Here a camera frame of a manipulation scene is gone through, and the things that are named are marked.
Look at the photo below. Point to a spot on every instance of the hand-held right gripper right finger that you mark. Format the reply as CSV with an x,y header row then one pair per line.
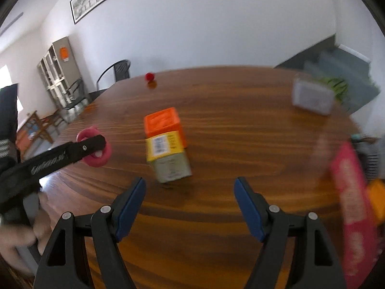
x,y
249,210

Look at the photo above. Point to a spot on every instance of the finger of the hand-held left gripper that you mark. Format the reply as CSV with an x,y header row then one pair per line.
x,y
88,149

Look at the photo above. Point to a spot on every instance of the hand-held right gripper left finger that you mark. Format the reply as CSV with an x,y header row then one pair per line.
x,y
132,207

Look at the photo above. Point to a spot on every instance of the pink tape roll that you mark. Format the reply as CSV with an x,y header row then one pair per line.
x,y
99,159

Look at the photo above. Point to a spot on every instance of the yellow green box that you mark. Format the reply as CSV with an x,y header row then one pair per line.
x,y
171,165

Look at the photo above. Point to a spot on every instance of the pink storage bin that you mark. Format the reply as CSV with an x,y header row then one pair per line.
x,y
352,204

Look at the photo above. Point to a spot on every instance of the person's left hand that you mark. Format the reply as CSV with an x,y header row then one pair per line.
x,y
42,225

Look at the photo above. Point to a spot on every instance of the black metal chair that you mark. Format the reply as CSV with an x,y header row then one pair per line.
x,y
121,69
78,91

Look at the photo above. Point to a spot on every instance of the wooden desk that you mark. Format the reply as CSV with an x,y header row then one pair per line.
x,y
240,144

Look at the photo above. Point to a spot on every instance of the grey glass door cabinet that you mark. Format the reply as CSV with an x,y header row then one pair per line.
x,y
67,66

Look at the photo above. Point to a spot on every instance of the small red ball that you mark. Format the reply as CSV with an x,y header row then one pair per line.
x,y
149,76

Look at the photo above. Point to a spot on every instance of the orange paper notice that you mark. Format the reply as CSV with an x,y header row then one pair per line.
x,y
65,54

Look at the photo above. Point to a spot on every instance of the orange yellow box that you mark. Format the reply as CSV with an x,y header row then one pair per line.
x,y
377,197

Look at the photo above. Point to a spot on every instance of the grey cardboard box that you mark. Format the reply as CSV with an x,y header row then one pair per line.
x,y
312,96

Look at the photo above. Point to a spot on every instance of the black white striped cloth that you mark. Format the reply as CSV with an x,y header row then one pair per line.
x,y
369,158

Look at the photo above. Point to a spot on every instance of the black framed picture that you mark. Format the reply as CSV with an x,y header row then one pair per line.
x,y
90,0

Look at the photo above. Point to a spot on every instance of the green gift bag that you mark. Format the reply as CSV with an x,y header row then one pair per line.
x,y
337,85

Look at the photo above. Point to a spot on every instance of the grey staircase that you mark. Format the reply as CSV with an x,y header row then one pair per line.
x,y
340,63

